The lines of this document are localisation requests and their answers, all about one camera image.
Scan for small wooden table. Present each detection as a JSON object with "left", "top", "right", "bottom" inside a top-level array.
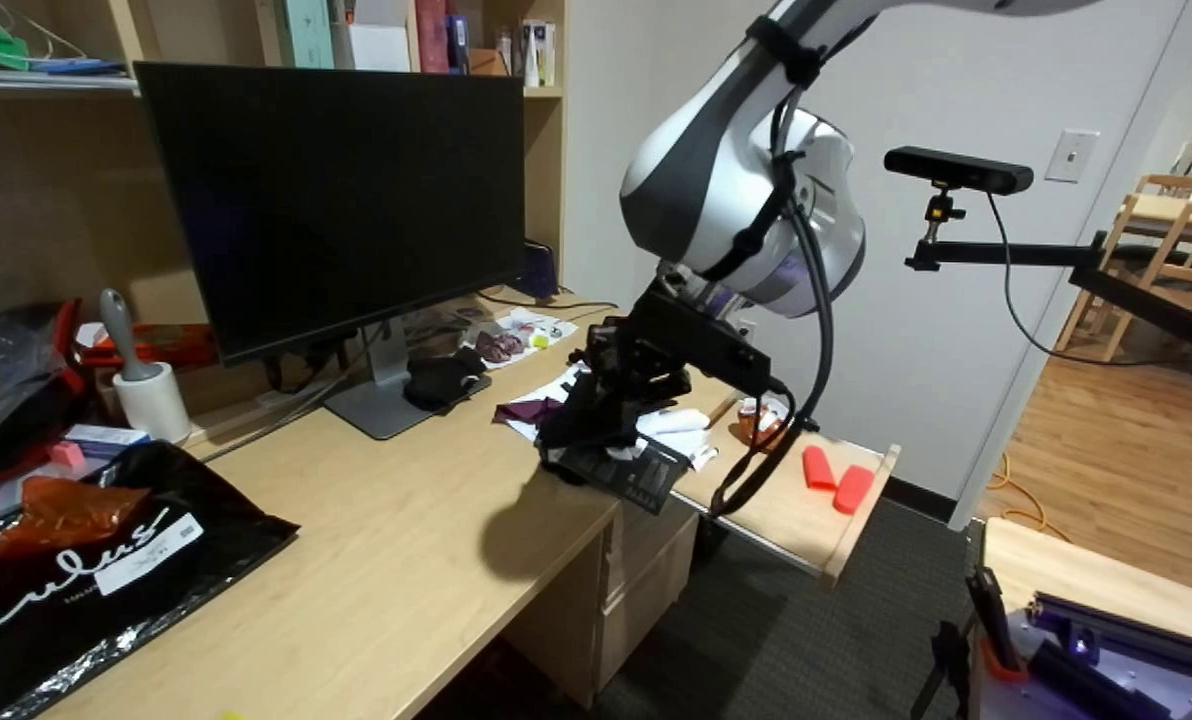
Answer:
[{"left": 978, "top": 512, "right": 1192, "bottom": 659}]

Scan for orange snack packet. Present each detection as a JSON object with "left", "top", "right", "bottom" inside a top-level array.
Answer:
[{"left": 728, "top": 393, "right": 795, "bottom": 450}]

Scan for black shopping bag white lettering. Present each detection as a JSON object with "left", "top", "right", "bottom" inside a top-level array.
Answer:
[{"left": 0, "top": 436, "right": 302, "bottom": 720}]

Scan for white paper sheet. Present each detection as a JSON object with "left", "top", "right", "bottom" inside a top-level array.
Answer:
[{"left": 632, "top": 403, "right": 721, "bottom": 473}]

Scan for black computer monitor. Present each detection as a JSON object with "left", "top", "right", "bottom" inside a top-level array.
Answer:
[{"left": 130, "top": 57, "right": 533, "bottom": 366}]

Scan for red tube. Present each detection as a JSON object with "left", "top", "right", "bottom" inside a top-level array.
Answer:
[{"left": 827, "top": 459, "right": 879, "bottom": 520}]

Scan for black printed booklet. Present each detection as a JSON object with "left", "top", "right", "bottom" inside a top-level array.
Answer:
[{"left": 545, "top": 436, "right": 694, "bottom": 520}]

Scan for red oblong case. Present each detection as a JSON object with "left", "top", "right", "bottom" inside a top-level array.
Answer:
[{"left": 798, "top": 438, "right": 844, "bottom": 496}]

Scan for white packet green print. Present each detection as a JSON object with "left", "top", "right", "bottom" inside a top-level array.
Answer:
[{"left": 493, "top": 302, "right": 578, "bottom": 356}]

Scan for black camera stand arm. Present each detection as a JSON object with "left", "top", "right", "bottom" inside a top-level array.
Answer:
[{"left": 900, "top": 188, "right": 1192, "bottom": 366}]

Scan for grey monitor stand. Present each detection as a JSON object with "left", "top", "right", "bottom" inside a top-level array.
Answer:
[{"left": 320, "top": 316, "right": 495, "bottom": 444}]

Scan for wooden chair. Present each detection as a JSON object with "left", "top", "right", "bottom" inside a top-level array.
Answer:
[{"left": 1050, "top": 167, "right": 1192, "bottom": 366}]

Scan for wooden sliding tray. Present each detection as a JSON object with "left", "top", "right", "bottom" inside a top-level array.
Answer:
[{"left": 672, "top": 383, "right": 905, "bottom": 583}]

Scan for wooden drawer cabinet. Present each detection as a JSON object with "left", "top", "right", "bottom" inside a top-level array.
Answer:
[{"left": 495, "top": 496, "right": 707, "bottom": 711}]

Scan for dark blue cup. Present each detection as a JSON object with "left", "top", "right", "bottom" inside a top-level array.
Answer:
[{"left": 519, "top": 235, "right": 565, "bottom": 301}]

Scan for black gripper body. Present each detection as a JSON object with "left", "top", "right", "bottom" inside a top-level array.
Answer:
[{"left": 591, "top": 285, "right": 694, "bottom": 399}]

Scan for wooden bookshelf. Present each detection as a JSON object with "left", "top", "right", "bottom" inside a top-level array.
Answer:
[{"left": 0, "top": 0, "right": 570, "bottom": 403}]

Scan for maroon packet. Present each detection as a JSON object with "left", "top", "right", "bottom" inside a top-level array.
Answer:
[{"left": 464, "top": 325, "right": 534, "bottom": 372}]

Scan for black bar camera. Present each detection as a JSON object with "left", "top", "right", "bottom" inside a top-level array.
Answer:
[{"left": 879, "top": 141, "right": 1041, "bottom": 198}]

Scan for teal box on shelf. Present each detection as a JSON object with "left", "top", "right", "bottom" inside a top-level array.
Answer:
[{"left": 280, "top": 0, "right": 341, "bottom": 70}]

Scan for black pouch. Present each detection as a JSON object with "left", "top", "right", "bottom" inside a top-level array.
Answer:
[{"left": 399, "top": 342, "right": 495, "bottom": 415}]

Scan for white lint roller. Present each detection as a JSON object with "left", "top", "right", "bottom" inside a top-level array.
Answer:
[{"left": 96, "top": 285, "right": 196, "bottom": 446}]

